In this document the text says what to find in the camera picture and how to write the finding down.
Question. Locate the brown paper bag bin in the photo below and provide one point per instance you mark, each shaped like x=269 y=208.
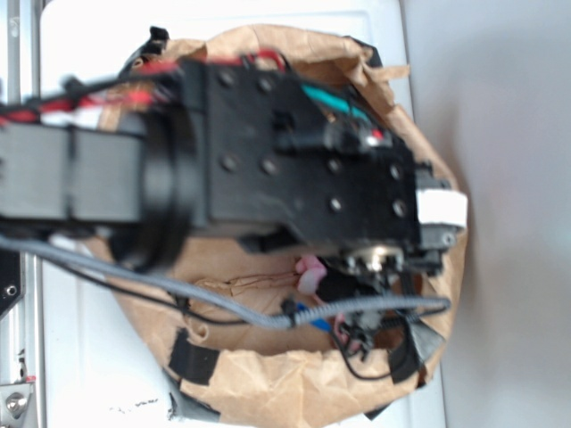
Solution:
x=295 y=378

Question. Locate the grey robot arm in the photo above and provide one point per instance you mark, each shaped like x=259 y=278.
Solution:
x=139 y=181

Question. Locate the black white-padded gripper finger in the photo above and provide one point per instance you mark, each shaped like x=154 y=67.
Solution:
x=442 y=214

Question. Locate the silver aluminium frame rail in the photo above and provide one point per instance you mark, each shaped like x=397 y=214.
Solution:
x=23 y=381

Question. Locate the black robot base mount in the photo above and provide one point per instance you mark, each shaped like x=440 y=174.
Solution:
x=10 y=281

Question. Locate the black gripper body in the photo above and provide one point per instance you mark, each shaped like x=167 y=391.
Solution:
x=287 y=165

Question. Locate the pink plush bunny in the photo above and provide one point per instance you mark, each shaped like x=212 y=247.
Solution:
x=311 y=272

